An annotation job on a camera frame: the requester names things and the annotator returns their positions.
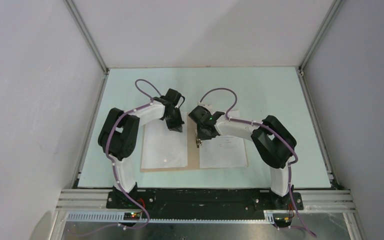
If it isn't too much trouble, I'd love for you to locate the white slotted cable duct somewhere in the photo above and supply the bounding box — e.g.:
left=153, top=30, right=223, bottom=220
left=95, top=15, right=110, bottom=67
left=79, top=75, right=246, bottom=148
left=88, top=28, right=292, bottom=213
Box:
left=66, top=211, right=274, bottom=224

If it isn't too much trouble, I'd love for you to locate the small circuit board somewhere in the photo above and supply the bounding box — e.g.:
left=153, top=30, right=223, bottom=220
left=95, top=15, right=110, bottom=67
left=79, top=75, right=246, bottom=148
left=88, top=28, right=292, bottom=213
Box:
left=273, top=217, right=292, bottom=229
left=123, top=212, right=142, bottom=221

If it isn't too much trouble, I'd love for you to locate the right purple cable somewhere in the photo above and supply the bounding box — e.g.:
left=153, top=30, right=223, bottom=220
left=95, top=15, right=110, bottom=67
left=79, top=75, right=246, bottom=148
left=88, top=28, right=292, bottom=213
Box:
left=198, top=87, right=317, bottom=239

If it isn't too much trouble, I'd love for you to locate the silver metal folder clip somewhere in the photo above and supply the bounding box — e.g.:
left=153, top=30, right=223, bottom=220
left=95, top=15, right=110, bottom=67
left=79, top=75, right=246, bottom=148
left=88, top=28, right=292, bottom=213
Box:
left=195, top=137, right=203, bottom=148

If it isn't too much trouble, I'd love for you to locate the aluminium frame post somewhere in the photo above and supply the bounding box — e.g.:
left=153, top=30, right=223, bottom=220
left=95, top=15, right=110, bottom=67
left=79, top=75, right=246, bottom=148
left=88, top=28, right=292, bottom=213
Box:
left=63, top=0, right=109, bottom=75
left=297, top=0, right=345, bottom=72

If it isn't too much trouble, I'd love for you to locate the left small circuit board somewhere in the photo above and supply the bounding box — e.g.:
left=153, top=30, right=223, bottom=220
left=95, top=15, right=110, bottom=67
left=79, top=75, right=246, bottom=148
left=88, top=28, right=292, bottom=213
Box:
left=123, top=212, right=142, bottom=221

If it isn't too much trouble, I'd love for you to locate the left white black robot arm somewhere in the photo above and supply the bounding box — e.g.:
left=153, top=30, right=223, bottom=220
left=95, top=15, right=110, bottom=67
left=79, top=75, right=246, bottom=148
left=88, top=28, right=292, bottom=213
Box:
left=98, top=88, right=185, bottom=208

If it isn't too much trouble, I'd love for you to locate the right aluminium frame post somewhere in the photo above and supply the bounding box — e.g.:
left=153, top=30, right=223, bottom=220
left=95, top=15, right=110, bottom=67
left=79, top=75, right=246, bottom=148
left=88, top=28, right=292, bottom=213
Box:
left=297, top=0, right=345, bottom=72

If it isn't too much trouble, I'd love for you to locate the tan cardboard folder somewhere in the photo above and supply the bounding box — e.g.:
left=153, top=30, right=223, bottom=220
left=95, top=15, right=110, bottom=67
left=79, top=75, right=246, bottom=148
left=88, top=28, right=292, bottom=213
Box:
left=139, top=110, right=249, bottom=173

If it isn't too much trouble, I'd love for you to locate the right small circuit board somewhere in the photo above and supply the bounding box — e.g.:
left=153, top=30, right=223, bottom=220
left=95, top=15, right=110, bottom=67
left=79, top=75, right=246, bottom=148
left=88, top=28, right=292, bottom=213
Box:
left=273, top=217, right=292, bottom=229

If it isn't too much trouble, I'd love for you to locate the left aluminium frame post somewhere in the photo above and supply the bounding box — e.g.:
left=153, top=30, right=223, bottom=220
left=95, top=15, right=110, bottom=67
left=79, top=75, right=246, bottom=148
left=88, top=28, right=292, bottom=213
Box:
left=63, top=0, right=109, bottom=75

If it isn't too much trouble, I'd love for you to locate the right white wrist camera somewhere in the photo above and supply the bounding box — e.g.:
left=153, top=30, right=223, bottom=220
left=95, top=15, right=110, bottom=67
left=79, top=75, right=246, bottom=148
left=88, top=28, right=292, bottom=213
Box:
left=198, top=103, right=212, bottom=110

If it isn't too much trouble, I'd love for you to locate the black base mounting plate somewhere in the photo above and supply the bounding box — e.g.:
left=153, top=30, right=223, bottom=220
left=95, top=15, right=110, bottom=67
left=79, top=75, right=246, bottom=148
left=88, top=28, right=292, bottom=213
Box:
left=106, top=187, right=304, bottom=220

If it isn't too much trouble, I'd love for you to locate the white paper sheet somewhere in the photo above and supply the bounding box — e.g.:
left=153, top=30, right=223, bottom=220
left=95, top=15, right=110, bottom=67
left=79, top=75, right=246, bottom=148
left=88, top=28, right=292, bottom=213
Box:
left=197, top=110, right=249, bottom=169
left=140, top=119, right=188, bottom=173

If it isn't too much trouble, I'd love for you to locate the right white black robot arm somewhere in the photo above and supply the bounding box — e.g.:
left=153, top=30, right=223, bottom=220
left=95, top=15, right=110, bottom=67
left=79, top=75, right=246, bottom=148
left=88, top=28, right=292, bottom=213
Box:
left=188, top=105, right=298, bottom=209

